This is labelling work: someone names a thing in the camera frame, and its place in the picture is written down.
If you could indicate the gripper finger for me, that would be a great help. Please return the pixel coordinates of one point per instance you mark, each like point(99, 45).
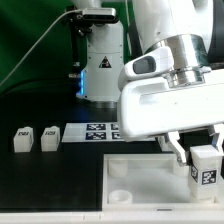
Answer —
point(172, 140)
point(217, 133)

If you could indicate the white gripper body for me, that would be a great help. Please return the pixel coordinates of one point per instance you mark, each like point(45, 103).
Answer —
point(150, 107)

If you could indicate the white square table top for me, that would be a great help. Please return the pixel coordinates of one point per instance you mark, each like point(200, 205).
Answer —
point(150, 182)

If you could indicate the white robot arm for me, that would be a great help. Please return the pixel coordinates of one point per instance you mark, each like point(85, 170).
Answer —
point(194, 31)

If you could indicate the white sheet with markers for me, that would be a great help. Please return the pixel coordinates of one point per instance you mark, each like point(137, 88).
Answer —
point(91, 132)

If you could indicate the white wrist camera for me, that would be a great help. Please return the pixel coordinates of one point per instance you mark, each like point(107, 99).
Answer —
point(153, 64)

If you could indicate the black camera on stand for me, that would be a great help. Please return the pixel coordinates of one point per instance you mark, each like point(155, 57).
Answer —
point(80, 22)

